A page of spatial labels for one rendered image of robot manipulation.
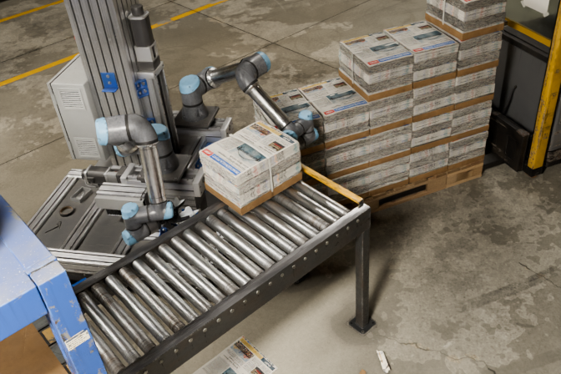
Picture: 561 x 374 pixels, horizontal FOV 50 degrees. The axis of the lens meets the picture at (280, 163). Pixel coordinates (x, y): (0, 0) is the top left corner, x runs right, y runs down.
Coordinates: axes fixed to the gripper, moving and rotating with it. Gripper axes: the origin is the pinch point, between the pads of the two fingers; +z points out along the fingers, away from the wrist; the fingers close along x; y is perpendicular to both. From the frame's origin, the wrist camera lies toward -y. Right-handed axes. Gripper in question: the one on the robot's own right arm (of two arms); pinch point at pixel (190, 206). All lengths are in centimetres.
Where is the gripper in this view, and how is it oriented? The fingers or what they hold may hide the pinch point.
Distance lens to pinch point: 290.7
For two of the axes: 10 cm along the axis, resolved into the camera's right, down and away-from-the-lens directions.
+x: -6.7, -3.8, 6.4
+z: 7.4, -4.3, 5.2
